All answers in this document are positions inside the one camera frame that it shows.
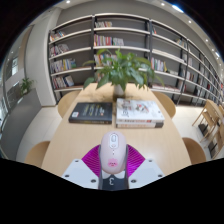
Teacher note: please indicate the book with white-red spine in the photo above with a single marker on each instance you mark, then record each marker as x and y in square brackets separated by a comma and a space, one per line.
[140, 125]

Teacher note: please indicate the leafy plant on grey ledge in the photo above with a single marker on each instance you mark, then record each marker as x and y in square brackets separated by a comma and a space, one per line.
[26, 86]

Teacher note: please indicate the recessed ceiling lights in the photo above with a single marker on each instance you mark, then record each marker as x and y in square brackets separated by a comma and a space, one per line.
[177, 8]

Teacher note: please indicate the grey bookshelf unit with books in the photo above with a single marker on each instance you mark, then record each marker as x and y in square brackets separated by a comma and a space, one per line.
[76, 43]

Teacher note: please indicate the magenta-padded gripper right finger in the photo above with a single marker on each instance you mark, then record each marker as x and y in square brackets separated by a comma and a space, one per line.
[148, 170]

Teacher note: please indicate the pale pink computer mouse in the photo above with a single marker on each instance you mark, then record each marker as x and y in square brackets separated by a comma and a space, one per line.
[113, 151]

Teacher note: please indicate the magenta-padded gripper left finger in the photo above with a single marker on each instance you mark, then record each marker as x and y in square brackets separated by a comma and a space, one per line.
[76, 170]

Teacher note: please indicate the slatted wooden chair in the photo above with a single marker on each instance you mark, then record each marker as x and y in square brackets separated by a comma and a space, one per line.
[208, 115]

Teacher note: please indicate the black hardcover book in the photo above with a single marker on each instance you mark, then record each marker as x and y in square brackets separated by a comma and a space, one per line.
[91, 112]

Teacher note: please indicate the green potted plant white pot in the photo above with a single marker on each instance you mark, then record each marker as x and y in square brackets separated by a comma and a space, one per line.
[123, 70]

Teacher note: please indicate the white illustrated book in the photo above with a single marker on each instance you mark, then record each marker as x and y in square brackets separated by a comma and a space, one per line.
[138, 110]

